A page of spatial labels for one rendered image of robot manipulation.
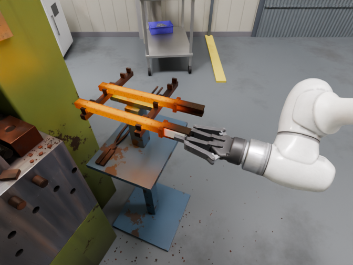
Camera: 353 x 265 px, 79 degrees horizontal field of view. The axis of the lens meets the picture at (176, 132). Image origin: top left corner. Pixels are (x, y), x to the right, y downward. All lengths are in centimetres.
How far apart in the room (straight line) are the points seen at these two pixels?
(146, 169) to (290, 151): 54
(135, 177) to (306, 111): 62
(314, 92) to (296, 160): 17
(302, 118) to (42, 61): 86
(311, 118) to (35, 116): 91
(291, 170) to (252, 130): 159
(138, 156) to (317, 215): 134
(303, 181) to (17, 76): 91
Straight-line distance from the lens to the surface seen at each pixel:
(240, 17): 397
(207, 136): 62
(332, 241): 181
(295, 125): 61
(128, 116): 70
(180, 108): 74
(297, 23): 428
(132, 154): 94
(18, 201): 76
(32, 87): 94
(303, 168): 59
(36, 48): 93
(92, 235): 127
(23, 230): 89
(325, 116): 59
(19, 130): 81
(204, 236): 153
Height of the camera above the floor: 144
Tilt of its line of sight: 46 degrees down
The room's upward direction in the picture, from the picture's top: straight up
